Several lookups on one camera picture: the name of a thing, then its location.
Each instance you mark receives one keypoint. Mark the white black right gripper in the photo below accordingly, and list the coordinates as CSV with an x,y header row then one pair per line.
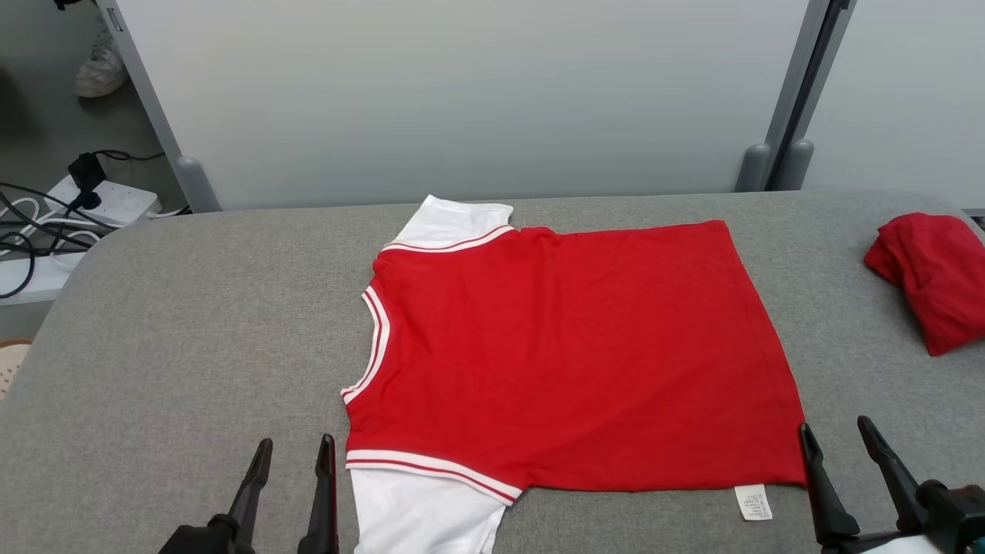
x,y
885,545

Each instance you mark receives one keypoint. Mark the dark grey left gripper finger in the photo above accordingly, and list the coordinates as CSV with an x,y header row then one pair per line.
x,y
323,508
254,485

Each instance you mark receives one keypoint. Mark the red shorts white trim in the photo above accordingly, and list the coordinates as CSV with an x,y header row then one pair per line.
x,y
939,277

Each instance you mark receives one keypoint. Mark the red jersey white sleeves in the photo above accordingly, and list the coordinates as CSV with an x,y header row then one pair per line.
x,y
577,354

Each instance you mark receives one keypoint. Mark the beige woven basket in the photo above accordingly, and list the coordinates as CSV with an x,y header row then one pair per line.
x,y
11,365

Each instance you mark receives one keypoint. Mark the white flat floor box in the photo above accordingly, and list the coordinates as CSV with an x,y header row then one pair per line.
x,y
46,281

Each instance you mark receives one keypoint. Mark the grey partition foot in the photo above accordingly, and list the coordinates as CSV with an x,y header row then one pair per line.
x,y
794,165
752,169
198,188

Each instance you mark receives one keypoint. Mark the black plug adapter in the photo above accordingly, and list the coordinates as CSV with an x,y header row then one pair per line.
x,y
86,173

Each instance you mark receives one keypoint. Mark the narrow white partition panel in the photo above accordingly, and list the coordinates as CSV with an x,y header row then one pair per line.
x,y
908,92

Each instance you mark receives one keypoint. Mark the wide white partition panel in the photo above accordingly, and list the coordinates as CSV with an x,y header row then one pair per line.
x,y
462,92

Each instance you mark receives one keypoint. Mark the white sneaker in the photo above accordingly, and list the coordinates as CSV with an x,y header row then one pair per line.
x,y
100,73

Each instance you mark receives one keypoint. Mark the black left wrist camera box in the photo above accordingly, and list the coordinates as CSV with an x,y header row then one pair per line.
x,y
192,538

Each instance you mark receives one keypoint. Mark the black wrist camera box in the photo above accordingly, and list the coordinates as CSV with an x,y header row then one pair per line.
x,y
192,538
958,515

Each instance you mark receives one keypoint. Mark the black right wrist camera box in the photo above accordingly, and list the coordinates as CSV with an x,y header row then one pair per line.
x,y
958,515

